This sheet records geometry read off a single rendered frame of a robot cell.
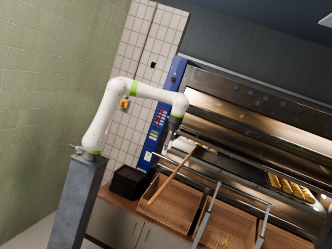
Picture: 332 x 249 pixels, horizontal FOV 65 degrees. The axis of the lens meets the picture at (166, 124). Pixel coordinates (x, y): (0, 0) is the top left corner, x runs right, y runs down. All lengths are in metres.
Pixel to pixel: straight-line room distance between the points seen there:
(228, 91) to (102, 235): 1.98
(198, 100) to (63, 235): 1.77
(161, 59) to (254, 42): 3.79
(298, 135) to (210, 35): 4.08
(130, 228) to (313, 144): 1.98
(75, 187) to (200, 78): 1.63
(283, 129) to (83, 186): 1.95
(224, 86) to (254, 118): 0.46
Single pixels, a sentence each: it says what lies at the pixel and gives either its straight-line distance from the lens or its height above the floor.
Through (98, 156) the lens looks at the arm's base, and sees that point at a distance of 1.98.
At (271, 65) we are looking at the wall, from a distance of 6.42.
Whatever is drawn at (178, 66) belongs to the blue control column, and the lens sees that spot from 2.83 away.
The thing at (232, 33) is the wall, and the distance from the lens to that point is 6.43.
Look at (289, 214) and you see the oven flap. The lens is 3.09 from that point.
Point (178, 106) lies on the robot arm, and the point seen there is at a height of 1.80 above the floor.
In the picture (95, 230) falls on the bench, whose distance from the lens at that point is 3.01.
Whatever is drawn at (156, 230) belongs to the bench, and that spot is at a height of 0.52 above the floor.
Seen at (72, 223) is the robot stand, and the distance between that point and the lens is 2.20.
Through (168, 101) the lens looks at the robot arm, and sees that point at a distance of 1.82.
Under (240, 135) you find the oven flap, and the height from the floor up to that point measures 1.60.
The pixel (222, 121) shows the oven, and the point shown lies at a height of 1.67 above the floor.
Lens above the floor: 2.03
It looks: 13 degrees down
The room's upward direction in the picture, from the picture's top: 20 degrees clockwise
